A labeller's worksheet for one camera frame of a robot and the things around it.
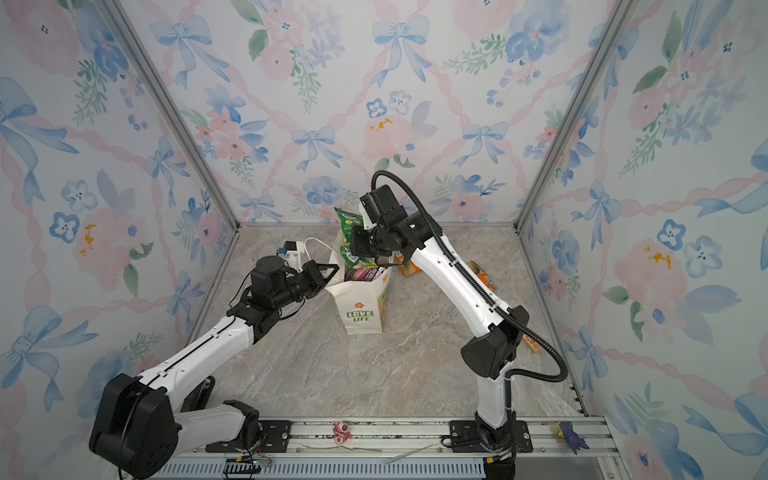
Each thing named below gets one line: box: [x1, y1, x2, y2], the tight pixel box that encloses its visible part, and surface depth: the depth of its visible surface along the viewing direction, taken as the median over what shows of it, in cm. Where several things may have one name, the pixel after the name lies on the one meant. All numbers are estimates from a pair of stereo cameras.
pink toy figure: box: [333, 421, 353, 445], surface depth 73 cm
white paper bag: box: [325, 230, 392, 335], surface depth 81 cm
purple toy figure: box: [560, 421, 590, 455], surface depth 74 cm
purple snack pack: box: [344, 268, 378, 282], surface depth 84 cm
